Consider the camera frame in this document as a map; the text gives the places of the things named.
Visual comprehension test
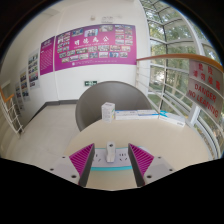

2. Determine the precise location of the green exit sign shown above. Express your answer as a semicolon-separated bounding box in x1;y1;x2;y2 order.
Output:
83;79;99;87

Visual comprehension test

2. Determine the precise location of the small upright white box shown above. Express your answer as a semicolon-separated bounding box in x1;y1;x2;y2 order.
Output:
100;101;117;124

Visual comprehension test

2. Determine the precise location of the grey round-backed chair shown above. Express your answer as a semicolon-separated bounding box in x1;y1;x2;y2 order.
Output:
74;80;155;132

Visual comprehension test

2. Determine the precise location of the white photo wall poster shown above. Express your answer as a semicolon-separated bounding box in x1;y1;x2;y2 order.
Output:
18;67;31;102
27;49;41;90
13;81;24;108

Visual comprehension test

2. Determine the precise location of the white-framed glass window wall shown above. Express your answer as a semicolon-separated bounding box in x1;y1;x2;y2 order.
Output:
139;0;224;158

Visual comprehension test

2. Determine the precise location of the white railing with wooden handrail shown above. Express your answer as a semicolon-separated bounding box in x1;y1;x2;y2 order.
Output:
134;52;224;158

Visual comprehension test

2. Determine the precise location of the white lattice railing, wooden top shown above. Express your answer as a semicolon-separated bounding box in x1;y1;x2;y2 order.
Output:
0;85;25;136

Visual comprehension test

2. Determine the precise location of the white and blue charger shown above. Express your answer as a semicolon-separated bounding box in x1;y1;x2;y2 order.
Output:
105;141;117;164

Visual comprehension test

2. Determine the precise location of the large magenta wall poster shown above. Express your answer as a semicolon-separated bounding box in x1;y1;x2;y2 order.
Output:
53;23;138;72

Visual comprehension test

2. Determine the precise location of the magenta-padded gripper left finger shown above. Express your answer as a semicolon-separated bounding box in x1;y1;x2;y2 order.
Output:
49;142;96;187

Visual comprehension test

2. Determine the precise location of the narrow magenta wall poster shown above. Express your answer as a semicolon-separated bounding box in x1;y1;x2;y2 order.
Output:
39;35;56;76

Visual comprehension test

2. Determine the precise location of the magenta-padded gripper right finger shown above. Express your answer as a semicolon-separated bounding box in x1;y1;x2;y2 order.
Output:
127;142;176;188

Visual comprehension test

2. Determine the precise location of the grey danger sign, red text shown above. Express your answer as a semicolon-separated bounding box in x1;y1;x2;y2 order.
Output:
185;59;224;124

